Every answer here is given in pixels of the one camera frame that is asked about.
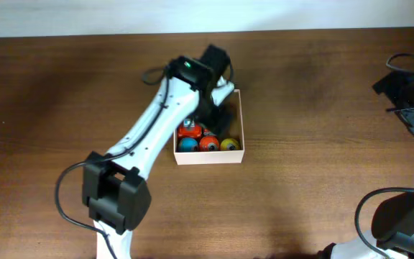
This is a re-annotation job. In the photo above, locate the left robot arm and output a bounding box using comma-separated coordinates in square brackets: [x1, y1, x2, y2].
[82, 45, 234, 258]

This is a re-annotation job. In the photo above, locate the red fire truck grey ladder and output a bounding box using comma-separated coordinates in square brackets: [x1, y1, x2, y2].
[177, 118, 203, 139]

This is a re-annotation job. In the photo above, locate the yellow toy ball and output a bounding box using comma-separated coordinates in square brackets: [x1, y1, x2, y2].
[220, 138, 241, 151]

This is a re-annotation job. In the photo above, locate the blue toy ball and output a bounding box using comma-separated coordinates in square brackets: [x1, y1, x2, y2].
[178, 137, 199, 153]

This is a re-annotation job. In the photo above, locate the red toy ball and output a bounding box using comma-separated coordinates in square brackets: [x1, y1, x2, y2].
[199, 135, 220, 152]

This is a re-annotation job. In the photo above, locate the pink open box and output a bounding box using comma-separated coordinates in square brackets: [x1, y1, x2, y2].
[173, 89, 245, 165]

